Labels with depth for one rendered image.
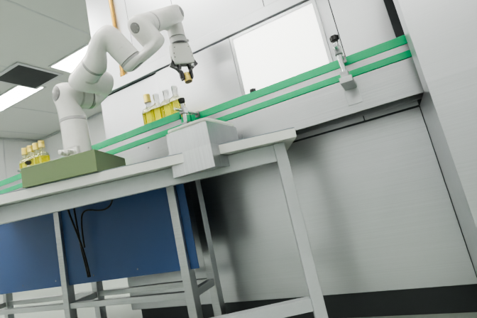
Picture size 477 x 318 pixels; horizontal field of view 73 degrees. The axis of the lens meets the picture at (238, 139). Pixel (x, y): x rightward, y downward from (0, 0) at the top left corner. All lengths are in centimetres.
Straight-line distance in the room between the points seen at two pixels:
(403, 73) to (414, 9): 22
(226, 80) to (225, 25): 28
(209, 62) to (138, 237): 89
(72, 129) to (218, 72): 71
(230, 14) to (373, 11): 67
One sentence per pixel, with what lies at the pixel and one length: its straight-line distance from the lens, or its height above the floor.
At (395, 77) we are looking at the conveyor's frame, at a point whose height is 83.
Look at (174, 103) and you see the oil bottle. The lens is 155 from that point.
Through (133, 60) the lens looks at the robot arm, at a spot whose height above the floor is 111.
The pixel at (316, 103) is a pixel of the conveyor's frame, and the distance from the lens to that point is 123.
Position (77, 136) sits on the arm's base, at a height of 91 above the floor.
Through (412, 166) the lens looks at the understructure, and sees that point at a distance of 139.
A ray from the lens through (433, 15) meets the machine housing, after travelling 109.
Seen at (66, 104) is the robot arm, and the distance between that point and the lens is 138.
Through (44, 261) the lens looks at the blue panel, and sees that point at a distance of 207.
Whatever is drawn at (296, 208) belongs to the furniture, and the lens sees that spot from 113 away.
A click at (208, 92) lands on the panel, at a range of 163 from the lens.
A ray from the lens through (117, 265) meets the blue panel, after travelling 166.
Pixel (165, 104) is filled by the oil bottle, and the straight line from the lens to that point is 159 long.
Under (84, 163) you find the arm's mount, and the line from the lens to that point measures 122.
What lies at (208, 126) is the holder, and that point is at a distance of 108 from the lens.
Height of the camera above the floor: 55
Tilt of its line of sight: 10 degrees up
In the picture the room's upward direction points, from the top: 13 degrees counter-clockwise
